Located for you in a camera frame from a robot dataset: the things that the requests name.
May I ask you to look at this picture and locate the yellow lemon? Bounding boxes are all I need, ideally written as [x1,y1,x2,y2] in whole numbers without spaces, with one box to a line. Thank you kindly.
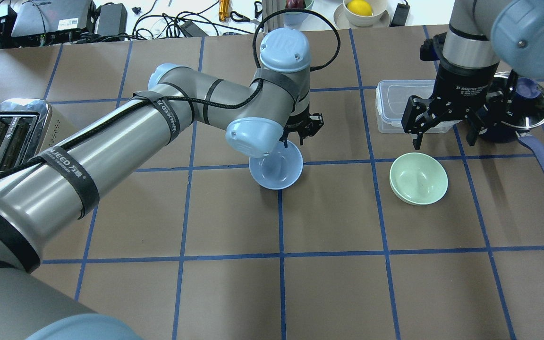
[346,0,374,17]

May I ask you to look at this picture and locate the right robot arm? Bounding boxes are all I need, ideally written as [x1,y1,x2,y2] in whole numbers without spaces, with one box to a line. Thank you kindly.
[401,0,544,149]

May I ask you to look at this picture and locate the blue bowl with fruit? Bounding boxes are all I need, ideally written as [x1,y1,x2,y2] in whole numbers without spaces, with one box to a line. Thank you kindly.
[283,0,314,26]

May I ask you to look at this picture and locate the clear plastic container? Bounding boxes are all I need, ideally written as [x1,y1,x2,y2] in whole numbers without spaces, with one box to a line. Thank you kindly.
[375,79,435,134]

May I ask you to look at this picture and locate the yellow handled tool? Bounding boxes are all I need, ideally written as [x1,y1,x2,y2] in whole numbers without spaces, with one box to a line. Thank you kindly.
[218,0,231,22]

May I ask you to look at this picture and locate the cream toaster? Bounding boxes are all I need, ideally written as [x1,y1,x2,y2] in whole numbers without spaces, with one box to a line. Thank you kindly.
[0,98,77,173]

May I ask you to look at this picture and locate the blue saucepan with lid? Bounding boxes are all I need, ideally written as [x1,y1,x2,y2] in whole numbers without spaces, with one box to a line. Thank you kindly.
[479,71,544,173]

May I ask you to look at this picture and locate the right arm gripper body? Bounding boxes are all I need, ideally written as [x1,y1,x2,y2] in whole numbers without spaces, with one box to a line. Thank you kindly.
[430,64,499,121]

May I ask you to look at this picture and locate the beige bowl with lemon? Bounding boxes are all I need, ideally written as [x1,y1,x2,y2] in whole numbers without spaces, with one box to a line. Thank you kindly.
[343,0,390,27]

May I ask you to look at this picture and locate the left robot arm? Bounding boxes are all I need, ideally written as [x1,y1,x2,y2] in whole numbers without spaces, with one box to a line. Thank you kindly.
[0,28,315,340]

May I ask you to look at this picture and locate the aluminium frame post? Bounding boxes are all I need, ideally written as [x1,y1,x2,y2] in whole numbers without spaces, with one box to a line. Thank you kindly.
[262,0,286,33]

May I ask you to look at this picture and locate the black power adapter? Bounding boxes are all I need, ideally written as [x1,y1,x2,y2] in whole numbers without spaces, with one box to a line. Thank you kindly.
[389,2,410,26]

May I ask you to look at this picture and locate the green bowl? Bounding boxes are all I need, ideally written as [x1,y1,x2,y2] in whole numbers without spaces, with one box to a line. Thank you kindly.
[389,153,449,206]

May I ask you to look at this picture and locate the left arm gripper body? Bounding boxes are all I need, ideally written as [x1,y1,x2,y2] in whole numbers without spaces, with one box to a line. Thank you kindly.
[284,105,324,137]

